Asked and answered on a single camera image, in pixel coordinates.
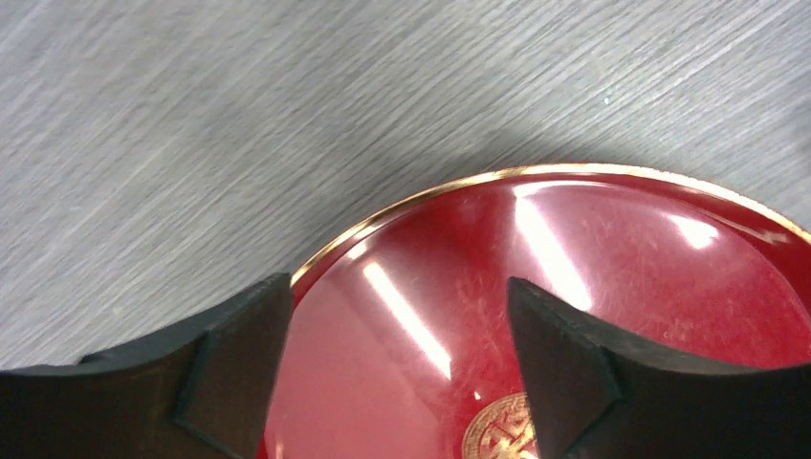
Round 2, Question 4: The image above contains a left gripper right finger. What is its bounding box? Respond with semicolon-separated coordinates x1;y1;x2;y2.
508;277;810;458

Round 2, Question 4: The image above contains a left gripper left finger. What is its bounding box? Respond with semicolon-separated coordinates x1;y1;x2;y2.
1;273;293;458

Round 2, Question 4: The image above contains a red round tray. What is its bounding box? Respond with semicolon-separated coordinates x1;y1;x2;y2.
258;164;810;458

